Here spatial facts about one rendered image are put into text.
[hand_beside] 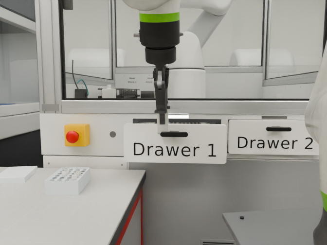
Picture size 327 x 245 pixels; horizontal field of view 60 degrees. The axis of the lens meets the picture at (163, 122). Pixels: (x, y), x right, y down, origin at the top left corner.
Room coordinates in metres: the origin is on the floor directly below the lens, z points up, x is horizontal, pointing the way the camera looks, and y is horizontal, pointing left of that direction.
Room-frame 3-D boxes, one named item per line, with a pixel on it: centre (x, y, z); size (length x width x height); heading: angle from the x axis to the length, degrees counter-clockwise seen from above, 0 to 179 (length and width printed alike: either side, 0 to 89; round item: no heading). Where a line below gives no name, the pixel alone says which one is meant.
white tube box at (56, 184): (0.75, 0.26, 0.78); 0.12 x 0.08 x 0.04; 1
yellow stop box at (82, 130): (0.93, 0.29, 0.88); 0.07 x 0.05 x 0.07; 86
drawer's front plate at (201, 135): (0.79, -0.03, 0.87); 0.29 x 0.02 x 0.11; 86
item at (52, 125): (1.40, -0.12, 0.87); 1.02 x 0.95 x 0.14; 86
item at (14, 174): (0.84, 0.45, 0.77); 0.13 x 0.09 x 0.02; 9
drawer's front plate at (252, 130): (0.90, -0.36, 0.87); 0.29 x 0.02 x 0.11; 86
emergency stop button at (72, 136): (0.90, 0.29, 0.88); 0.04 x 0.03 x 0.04; 86
